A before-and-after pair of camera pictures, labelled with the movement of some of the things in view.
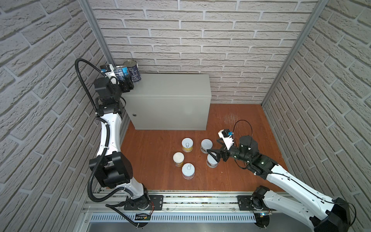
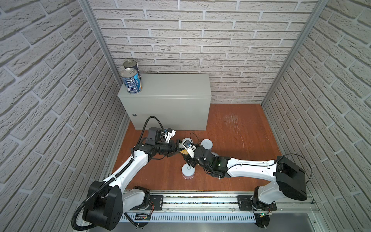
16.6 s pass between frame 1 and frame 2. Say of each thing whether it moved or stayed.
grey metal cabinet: stayed
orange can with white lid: moved
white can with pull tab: stayed
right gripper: moved
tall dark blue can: stayed
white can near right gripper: stayed
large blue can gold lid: moved
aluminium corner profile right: stayed
